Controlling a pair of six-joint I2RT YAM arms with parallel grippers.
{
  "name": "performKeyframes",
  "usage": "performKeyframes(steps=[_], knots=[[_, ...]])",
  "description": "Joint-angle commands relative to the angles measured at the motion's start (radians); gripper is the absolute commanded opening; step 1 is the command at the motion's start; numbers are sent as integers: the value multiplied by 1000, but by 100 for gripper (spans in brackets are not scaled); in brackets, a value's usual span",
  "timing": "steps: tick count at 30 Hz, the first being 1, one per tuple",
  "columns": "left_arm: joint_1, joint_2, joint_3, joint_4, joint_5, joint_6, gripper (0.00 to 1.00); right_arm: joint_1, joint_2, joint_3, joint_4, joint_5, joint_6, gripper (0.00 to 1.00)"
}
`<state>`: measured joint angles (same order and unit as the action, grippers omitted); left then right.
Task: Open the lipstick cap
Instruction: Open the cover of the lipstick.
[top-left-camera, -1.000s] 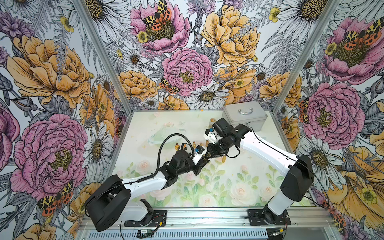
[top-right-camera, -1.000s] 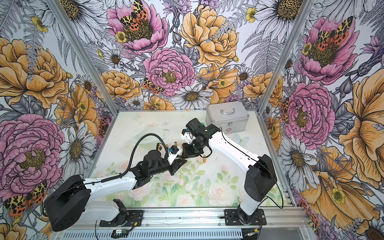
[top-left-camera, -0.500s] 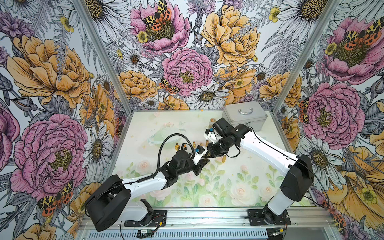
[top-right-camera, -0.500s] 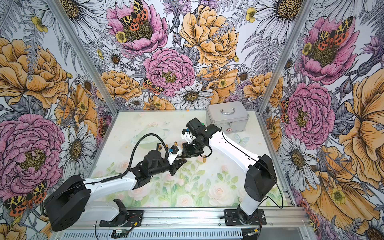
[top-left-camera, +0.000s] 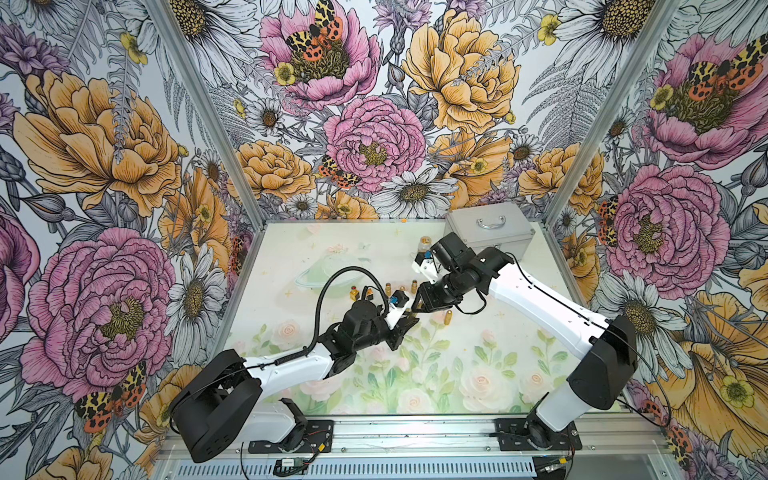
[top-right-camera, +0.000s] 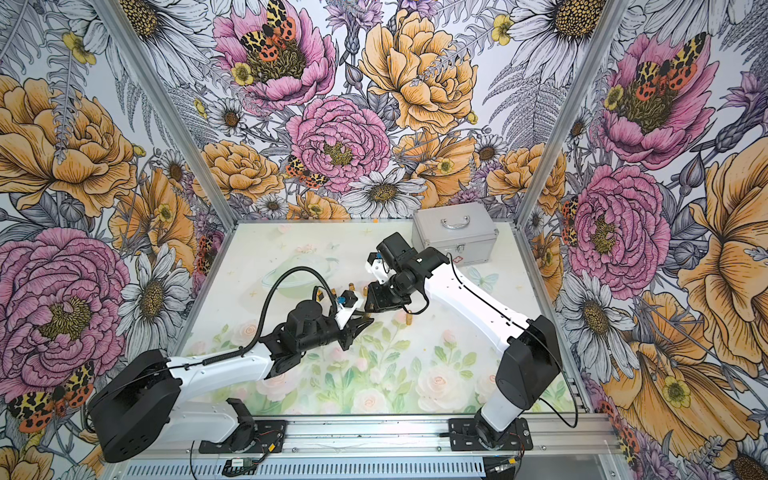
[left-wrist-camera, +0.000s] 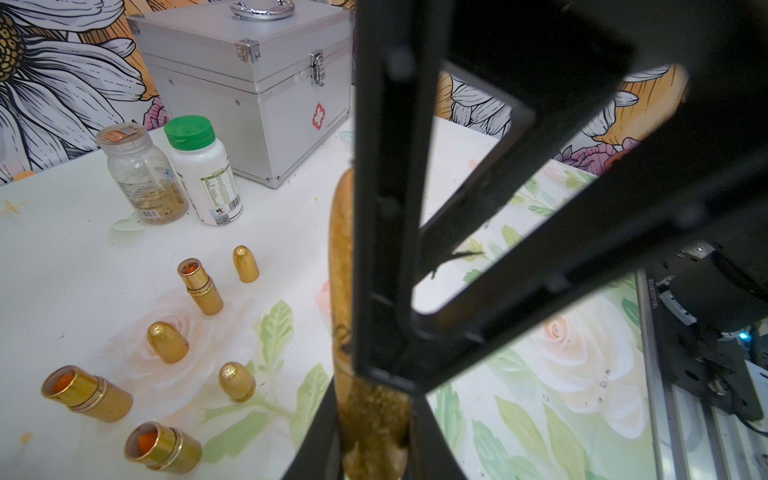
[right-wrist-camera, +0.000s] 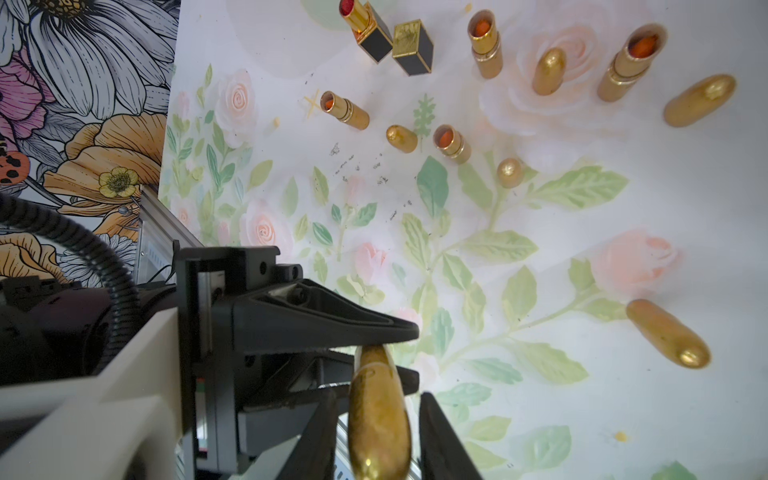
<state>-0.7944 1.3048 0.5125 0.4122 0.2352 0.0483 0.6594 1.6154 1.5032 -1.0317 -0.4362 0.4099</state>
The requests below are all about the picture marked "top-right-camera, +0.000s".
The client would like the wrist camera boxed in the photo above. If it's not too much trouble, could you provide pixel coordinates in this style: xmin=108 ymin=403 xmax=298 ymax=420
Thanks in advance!
xmin=335 ymin=290 xmax=365 ymax=329
xmin=366 ymin=232 xmax=417 ymax=284

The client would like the aluminium corner post right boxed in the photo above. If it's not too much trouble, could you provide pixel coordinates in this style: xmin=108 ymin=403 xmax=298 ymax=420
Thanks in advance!
xmin=514 ymin=0 xmax=629 ymax=231

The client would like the black corrugated cable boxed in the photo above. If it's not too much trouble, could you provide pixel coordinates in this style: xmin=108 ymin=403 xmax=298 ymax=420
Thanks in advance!
xmin=191 ymin=265 xmax=338 ymax=367

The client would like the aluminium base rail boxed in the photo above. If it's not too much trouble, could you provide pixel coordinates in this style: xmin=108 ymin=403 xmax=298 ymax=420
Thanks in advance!
xmin=103 ymin=413 xmax=632 ymax=479

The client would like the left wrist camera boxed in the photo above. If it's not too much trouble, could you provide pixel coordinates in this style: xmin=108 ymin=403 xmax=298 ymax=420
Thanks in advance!
xmin=335 ymin=290 xmax=365 ymax=329

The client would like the silver metal case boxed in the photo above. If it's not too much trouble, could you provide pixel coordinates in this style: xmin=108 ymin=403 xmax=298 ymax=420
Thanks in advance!
xmin=411 ymin=202 xmax=499 ymax=266

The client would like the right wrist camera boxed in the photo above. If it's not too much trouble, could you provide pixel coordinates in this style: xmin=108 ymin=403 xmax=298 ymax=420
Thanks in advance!
xmin=366 ymin=232 xmax=417 ymax=284

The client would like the aluminium corner post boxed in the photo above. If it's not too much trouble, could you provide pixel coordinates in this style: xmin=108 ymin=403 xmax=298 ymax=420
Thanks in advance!
xmin=514 ymin=0 xmax=629 ymax=231
xmin=94 ymin=1 xmax=238 ymax=233

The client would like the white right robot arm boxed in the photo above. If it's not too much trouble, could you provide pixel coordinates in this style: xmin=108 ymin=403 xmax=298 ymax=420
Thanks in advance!
xmin=365 ymin=243 xmax=562 ymax=450

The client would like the aluminium corner post left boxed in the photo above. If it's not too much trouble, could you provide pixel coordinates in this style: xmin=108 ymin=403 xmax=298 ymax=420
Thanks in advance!
xmin=94 ymin=1 xmax=238 ymax=233

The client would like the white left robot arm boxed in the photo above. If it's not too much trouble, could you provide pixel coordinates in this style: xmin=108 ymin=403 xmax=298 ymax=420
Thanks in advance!
xmin=86 ymin=300 xmax=373 ymax=464

